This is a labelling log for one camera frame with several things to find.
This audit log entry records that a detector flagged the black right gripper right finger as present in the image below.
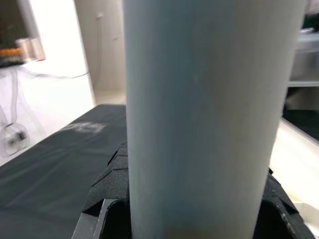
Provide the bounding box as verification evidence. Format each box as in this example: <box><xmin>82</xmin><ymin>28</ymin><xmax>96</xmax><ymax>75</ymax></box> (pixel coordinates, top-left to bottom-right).
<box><xmin>253</xmin><ymin>166</ymin><xmax>315</xmax><ymax>239</ymax></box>

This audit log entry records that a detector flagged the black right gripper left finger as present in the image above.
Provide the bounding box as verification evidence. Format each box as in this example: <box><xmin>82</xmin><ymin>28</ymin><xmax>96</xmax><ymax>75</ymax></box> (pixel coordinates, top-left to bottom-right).
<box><xmin>72</xmin><ymin>142</ymin><xmax>132</xmax><ymax>239</ymax></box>

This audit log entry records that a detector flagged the white plastic table leg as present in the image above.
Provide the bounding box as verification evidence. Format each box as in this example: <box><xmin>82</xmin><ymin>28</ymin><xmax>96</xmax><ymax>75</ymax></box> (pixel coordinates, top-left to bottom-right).
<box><xmin>122</xmin><ymin>0</ymin><xmax>307</xmax><ymax>239</ymax></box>

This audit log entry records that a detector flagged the black table cloth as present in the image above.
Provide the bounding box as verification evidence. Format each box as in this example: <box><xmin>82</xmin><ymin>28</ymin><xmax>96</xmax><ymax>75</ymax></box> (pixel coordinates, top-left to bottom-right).
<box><xmin>0</xmin><ymin>104</ymin><xmax>319</xmax><ymax>239</ymax></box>

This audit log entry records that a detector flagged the clear tape strip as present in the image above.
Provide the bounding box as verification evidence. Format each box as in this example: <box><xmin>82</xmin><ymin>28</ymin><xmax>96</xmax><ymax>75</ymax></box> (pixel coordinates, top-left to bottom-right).
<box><xmin>66</xmin><ymin>120</ymin><xmax>107</xmax><ymax>135</ymax></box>

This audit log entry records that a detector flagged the white paper roll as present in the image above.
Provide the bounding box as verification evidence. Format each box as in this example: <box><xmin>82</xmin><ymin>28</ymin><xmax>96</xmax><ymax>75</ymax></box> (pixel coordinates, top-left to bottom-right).
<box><xmin>15</xmin><ymin>37</ymin><xmax>32</xmax><ymax>60</ymax></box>
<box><xmin>30</xmin><ymin>37</ymin><xmax>46</xmax><ymax>60</ymax></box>

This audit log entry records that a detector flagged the black router with antennas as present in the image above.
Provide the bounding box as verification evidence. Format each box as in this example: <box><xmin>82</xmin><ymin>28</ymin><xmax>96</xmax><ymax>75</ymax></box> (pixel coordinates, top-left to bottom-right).
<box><xmin>0</xmin><ymin>57</ymin><xmax>25</xmax><ymax>68</ymax></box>

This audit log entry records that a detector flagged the clear plastic container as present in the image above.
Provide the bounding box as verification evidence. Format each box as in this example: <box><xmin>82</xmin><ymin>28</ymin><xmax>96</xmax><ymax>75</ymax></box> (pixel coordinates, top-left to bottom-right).
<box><xmin>288</xmin><ymin>27</ymin><xmax>319</xmax><ymax>88</ymax></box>

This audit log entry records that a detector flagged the orange box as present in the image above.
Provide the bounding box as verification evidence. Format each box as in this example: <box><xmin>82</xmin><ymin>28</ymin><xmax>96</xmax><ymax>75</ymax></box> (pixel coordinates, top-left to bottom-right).
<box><xmin>0</xmin><ymin>48</ymin><xmax>22</xmax><ymax>57</ymax></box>

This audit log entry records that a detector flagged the wall cable loop with adapter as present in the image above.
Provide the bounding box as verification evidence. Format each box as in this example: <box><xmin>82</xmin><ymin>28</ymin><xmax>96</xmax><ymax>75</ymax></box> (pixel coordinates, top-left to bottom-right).
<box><xmin>0</xmin><ymin>67</ymin><xmax>32</xmax><ymax>157</ymax></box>

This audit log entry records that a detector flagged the thin black wall cable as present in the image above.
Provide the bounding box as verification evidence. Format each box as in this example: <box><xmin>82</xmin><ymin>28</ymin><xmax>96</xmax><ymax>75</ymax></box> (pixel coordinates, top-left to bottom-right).
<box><xmin>22</xmin><ymin>67</ymin><xmax>91</xmax><ymax>80</ymax></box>

